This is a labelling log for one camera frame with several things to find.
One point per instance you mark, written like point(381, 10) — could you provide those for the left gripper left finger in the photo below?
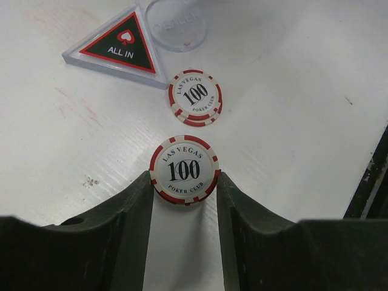
point(104, 248)

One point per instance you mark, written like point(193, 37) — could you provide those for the red white chip stack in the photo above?
point(195, 98)

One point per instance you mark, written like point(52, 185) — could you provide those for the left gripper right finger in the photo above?
point(261, 250)

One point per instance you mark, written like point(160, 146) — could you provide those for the red white poker chips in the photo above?
point(184, 170)

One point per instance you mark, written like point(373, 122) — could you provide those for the clear round dealer button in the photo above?
point(177, 26)

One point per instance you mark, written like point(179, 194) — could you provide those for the red triangular dealer card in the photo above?
point(123, 48)

